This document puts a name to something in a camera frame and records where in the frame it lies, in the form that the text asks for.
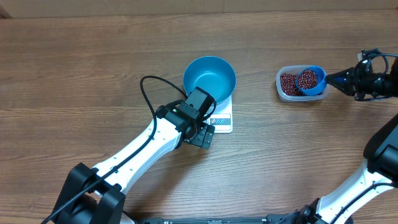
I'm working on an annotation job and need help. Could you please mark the white digital kitchen scale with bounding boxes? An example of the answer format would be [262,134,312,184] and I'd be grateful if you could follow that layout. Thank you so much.
[206,95,233,134]

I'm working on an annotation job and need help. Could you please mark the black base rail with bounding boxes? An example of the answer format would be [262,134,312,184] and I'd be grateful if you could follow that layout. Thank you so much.
[133,212,299,224]

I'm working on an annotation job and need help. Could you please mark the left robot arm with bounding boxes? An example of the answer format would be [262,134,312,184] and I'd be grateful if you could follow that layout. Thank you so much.
[44,100,215,223]

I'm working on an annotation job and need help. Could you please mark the red beans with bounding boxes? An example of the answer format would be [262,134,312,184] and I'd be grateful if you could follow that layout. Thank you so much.
[280,69,318,96]

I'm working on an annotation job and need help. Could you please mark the blue plastic measuring scoop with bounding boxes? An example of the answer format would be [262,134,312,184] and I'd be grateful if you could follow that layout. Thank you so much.
[295,65,345,96]

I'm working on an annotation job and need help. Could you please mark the blue metal bowl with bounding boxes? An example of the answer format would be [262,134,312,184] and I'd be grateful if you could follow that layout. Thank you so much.
[183,56,237,105]

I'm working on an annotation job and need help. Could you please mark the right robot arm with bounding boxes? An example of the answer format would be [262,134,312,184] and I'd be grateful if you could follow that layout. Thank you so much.
[291,49,397,224]

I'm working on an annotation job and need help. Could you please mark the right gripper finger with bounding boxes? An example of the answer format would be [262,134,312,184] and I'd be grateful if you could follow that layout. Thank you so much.
[326,67,354,83]
[330,83,355,96]

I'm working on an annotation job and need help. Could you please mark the clear plastic food container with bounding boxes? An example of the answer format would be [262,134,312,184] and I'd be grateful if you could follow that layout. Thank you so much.
[275,65,328,103]

